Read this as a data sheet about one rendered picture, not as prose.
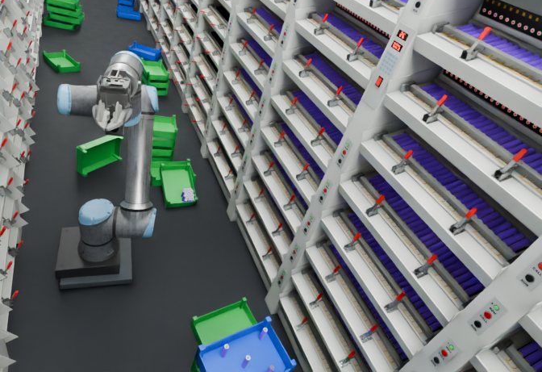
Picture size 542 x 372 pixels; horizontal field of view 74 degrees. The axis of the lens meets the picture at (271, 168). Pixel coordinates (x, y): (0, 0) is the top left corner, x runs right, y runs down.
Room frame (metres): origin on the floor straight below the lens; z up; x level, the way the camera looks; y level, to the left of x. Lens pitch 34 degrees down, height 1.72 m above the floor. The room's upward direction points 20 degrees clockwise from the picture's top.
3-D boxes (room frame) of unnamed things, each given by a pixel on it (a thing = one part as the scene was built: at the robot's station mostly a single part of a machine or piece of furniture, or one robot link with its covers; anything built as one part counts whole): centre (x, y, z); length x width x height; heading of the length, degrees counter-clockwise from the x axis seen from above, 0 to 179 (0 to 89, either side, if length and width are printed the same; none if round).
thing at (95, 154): (1.85, 1.12, 0.10); 0.30 x 0.08 x 0.20; 161
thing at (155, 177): (2.00, 0.67, 0.04); 0.30 x 0.20 x 0.08; 126
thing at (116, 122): (0.70, 0.39, 1.24); 0.09 x 0.03 x 0.06; 22
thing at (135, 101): (0.95, 0.51, 1.11); 0.12 x 0.09 x 0.12; 112
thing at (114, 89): (0.80, 0.44, 1.24); 0.12 x 0.08 x 0.09; 22
